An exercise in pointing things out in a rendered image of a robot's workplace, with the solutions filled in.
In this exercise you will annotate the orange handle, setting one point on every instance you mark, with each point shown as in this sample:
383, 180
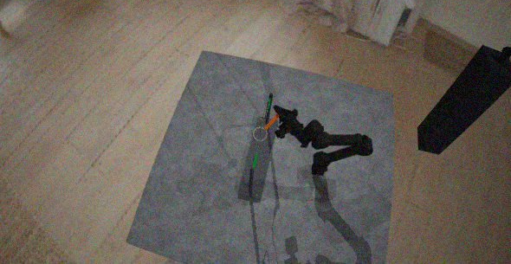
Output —
267, 126

